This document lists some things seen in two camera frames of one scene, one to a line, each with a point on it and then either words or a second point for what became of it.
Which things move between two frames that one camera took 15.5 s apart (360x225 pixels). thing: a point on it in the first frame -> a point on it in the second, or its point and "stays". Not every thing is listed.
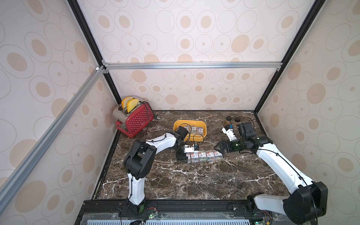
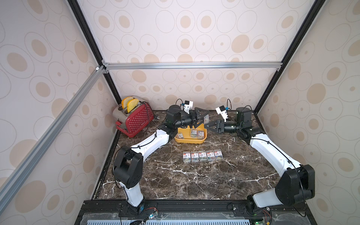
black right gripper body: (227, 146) -> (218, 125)
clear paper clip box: (194, 157) stays
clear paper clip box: (189, 157) stays
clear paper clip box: (210, 155) stays
